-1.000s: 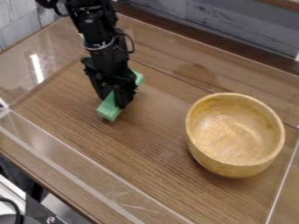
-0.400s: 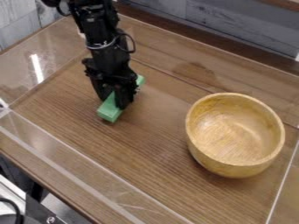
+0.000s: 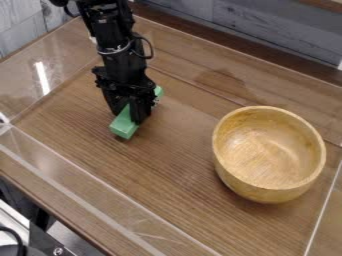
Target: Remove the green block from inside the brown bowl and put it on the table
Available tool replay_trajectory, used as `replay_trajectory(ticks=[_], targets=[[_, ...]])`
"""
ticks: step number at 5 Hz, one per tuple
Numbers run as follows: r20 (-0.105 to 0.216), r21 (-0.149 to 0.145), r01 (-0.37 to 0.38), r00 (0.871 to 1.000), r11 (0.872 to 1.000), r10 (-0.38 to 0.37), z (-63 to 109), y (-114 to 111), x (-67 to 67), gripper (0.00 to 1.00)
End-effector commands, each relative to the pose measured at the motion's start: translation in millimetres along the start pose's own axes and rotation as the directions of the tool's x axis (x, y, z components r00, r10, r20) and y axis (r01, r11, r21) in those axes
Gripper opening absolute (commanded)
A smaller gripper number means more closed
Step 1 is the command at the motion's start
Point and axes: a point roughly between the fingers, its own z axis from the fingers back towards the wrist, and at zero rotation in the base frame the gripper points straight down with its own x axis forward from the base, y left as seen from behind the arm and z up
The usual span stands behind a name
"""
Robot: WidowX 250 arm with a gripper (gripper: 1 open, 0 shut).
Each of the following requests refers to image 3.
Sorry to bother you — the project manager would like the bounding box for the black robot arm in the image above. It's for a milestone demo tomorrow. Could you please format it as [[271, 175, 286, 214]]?
[[48, 0, 156, 124]]

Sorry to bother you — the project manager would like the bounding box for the black metal bracket with screw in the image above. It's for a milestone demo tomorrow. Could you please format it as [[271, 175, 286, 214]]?
[[28, 221, 77, 256]]

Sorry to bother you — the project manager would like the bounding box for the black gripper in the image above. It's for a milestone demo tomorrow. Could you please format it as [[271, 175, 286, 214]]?
[[92, 49, 156, 125]]

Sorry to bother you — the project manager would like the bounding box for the black cable lower left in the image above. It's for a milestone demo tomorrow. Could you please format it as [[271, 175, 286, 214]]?
[[0, 226, 25, 256]]

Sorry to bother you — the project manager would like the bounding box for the clear acrylic tray wall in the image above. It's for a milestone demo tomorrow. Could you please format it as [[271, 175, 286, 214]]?
[[0, 113, 223, 256]]

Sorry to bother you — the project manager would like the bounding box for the brown wooden bowl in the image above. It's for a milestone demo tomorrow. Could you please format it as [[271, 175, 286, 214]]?
[[212, 106, 327, 204]]

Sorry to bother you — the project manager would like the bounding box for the green rectangular block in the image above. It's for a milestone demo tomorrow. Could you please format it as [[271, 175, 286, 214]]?
[[107, 86, 163, 140]]

